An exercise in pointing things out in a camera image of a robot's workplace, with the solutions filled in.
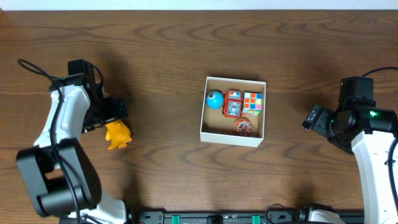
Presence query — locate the orange white toy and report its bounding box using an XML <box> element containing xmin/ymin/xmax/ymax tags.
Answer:
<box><xmin>105</xmin><ymin>120</ymin><xmax>132</xmax><ymax>150</ymax></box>

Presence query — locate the colourful puzzle cube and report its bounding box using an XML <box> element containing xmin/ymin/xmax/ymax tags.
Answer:
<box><xmin>242</xmin><ymin>92</ymin><xmax>262</xmax><ymax>116</ymax></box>

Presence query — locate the orange ribbed toy ball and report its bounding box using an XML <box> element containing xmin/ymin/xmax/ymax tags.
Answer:
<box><xmin>234</xmin><ymin>118</ymin><xmax>252</xmax><ymax>136</ymax></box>

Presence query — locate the red toy truck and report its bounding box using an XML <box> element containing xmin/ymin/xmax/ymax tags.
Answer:
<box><xmin>223</xmin><ymin>90</ymin><xmax>243</xmax><ymax>118</ymax></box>

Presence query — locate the white cardboard box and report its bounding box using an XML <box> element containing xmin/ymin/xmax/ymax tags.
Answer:
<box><xmin>200</xmin><ymin>77</ymin><xmax>266</xmax><ymax>147</ymax></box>

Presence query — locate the blue toy ball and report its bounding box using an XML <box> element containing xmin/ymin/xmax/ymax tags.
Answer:
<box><xmin>205</xmin><ymin>90</ymin><xmax>224</xmax><ymax>110</ymax></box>

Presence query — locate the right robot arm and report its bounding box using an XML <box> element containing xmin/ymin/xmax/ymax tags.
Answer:
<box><xmin>302</xmin><ymin>77</ymin><xmax>397</xmax><ymax>223</ymax></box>

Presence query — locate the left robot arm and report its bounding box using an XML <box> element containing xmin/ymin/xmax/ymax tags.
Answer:
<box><xmin>16</xmin><ymin>58</ymin><xmax>130</xmax><ymax>223</ymax></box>

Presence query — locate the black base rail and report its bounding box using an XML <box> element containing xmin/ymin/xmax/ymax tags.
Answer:
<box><xmin>127</xmin><ymin>203</ymin><xmax>364</xmax><ymax>224</ymax></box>

